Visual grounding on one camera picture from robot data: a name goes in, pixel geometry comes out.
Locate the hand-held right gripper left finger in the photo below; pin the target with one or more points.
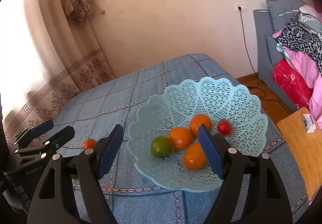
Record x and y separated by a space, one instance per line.
110 149

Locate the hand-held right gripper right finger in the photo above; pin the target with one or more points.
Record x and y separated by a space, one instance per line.
211 151

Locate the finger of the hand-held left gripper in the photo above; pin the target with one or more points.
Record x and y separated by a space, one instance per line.
41 127
63 136

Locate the small oval orange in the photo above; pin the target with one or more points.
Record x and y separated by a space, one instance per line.
194 156

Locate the large oval orange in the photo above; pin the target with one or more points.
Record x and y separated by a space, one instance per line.
200 123

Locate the large round orange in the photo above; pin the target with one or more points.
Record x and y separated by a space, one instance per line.
180 137

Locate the green citrus fruit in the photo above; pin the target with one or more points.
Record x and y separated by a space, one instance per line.
161 147

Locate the teal plastic lattice basket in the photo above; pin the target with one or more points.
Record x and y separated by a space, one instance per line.
221 98

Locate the small red tomato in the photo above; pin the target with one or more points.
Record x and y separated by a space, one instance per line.
90 143

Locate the beige patterned curtain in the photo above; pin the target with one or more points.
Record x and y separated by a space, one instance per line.
75 75

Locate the wooden side table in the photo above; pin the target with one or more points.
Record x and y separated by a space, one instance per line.
299 143

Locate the small white box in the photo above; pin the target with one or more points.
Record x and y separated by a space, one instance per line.
309 124

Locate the red blanket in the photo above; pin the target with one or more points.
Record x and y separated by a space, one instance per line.
289 80

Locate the grey sofa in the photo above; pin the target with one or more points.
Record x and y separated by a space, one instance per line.
264 50

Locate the pink cloth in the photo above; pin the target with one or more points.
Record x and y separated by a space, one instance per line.
301 63

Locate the leopard print cloth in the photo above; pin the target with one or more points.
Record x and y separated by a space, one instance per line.
296 35

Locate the grey-green cloth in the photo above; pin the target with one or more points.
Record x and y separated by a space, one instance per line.
310 23

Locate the pale pink pillow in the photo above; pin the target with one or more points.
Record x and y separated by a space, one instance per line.
309 9

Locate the white wall outlet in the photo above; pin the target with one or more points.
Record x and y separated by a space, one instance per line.
241 7

